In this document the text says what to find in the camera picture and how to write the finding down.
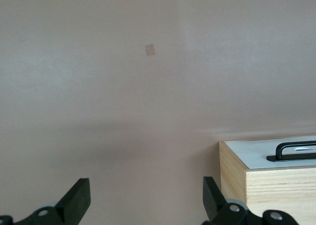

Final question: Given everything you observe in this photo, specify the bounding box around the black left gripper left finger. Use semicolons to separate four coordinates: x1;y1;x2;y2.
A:
0;178;91;225

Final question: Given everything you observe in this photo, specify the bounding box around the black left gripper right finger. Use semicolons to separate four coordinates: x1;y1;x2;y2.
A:
200;176;301;225

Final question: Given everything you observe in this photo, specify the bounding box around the wooden drawer with white front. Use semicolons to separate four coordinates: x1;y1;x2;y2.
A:
223;135;316;171

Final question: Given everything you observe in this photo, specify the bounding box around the black metal drawer handle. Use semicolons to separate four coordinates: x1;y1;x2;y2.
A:
266;140;316;163

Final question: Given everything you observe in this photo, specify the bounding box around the small tape patch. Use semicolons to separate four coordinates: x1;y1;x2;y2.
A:
144;44;156;57

